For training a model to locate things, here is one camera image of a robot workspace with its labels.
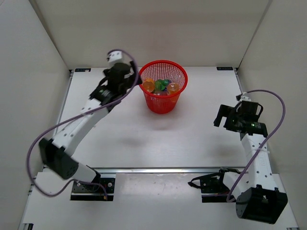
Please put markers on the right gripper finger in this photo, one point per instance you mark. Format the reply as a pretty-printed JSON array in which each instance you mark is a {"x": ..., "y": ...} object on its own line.
[
  {"x": 228, "y": 123},
  {"x": 224, "y": 111}
]

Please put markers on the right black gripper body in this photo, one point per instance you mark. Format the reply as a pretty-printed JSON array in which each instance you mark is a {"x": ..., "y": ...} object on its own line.
[{"x": 235, "y": 117}]

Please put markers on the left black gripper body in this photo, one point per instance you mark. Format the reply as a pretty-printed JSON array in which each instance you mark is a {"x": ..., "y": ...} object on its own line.
[{"x": 132, "y": 78}]

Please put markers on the orange juice bottle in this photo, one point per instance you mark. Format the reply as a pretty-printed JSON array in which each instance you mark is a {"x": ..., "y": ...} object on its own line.
[{"x": 149, "y": 85}]

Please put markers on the green plastic bottle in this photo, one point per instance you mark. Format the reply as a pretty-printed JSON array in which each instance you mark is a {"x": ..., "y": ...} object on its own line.
[{"x": 160, "y": 85}]

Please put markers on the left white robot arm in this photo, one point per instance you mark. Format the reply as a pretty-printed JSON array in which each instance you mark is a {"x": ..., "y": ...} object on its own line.
[{"x": 56, "y": 153}]

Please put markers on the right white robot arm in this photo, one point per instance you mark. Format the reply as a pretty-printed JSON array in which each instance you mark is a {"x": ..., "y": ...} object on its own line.
[{"x": 256, "y": 194}]

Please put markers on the red plastic mesh basket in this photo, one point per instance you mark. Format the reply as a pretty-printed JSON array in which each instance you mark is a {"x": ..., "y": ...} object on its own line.
[{"x": 159, "y": 101}]

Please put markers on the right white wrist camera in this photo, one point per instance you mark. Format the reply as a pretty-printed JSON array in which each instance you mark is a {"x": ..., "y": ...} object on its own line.
[{"x": 243, "y": 97}]

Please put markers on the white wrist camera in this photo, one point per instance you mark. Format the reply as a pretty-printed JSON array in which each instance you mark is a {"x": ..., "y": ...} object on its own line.
[
  {"x": 243, "y": 97},
  {"x": 114, "y": 57}
]

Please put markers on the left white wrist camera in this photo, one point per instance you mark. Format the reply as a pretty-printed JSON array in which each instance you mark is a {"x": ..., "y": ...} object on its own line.
[{"x": 114, "y": 57}]

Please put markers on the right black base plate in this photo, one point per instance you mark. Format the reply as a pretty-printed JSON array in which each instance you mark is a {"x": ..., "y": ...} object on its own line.
[{"x": 211, "y": 185}]

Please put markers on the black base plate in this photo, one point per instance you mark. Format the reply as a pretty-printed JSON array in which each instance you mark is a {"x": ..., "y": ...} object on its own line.
[
  {"x": 86, "y": 192},
  {"x": 211, "y": 185}
]

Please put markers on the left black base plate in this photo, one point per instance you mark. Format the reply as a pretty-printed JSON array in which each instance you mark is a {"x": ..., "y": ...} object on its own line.
[{"x": 86, "y": 192}]

